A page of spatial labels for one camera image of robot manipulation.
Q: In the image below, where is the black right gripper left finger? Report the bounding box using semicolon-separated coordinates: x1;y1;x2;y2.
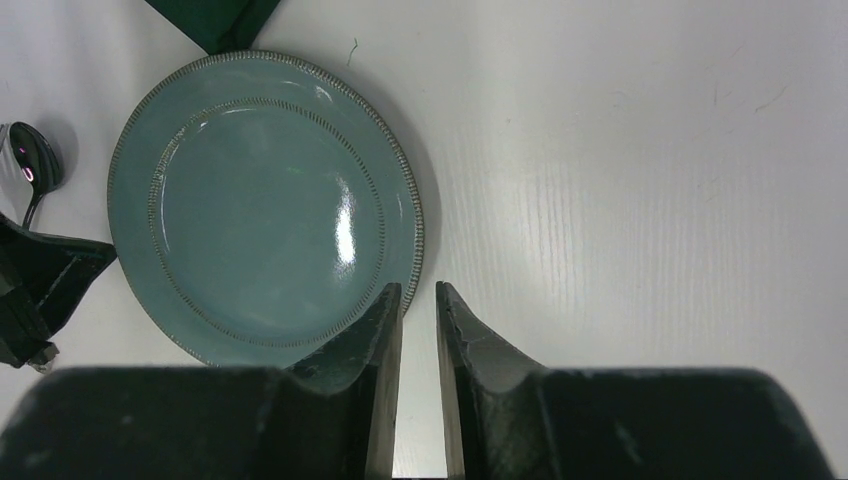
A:
1;284;401;479

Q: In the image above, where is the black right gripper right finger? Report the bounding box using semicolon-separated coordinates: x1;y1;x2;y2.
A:
436;282;832;479

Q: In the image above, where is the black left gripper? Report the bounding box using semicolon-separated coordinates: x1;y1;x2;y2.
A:
1;216;117;372

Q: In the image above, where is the teal ceramic dinner plate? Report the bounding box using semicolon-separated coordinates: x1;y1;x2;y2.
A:
107;50;425;368

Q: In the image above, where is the dark green cloth placemat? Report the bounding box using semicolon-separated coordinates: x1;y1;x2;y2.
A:
146;0;281;55

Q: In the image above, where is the black spoon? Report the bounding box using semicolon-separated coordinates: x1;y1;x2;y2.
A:
7;121;65;230

